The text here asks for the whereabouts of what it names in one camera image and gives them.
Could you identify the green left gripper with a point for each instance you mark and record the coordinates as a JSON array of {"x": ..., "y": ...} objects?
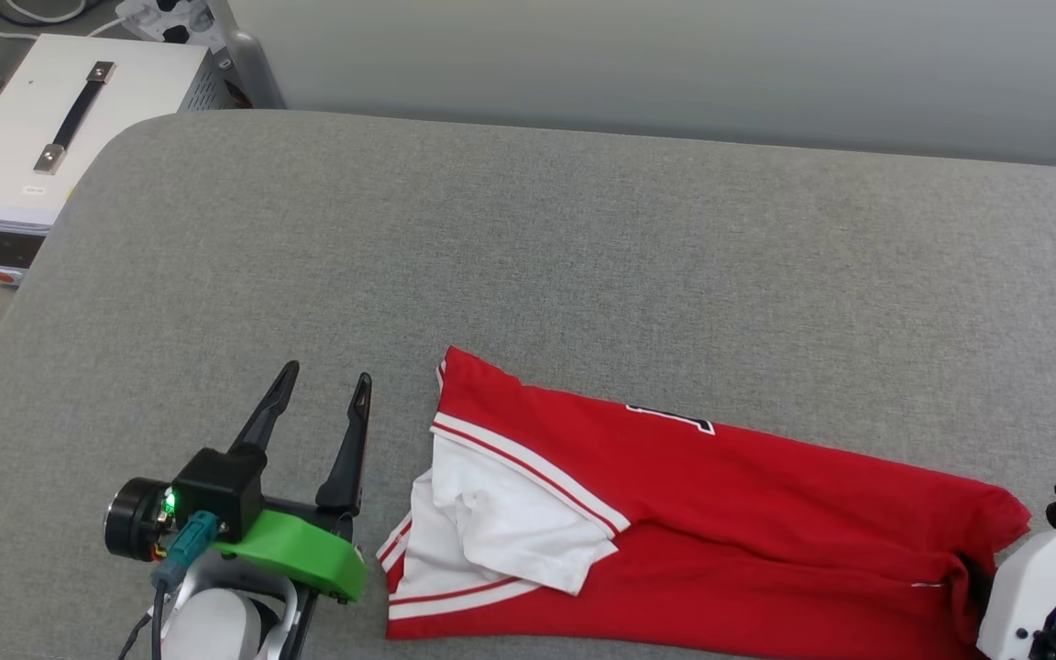
[{"x": 299, "y": 550}]

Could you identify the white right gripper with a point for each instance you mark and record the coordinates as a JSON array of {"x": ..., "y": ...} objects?
[{"x": 1028, "y": 587}]

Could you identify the red and white jersey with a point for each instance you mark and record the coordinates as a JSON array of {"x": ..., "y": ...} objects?
[{"x": 720, "y": 513}]

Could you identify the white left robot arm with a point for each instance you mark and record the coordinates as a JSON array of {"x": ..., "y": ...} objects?
[{"x": 216, "y": 623}]

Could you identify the white instrument box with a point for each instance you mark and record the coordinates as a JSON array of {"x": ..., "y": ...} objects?
[{"x": 134, "y": 101}]

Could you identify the power strip with black plugs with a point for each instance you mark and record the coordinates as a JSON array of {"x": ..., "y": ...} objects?
[{"x": 166, "y": 18}]

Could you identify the white backdrop panel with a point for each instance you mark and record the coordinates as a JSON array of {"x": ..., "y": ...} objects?
[{"x": 675, "y": 64}]

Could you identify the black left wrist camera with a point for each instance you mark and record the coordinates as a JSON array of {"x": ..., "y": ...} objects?
[{"x": 221, "y": 486}]

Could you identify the grey frame post rounded base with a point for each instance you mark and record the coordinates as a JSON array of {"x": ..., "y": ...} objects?
[{"x": 248, "y": 55}]

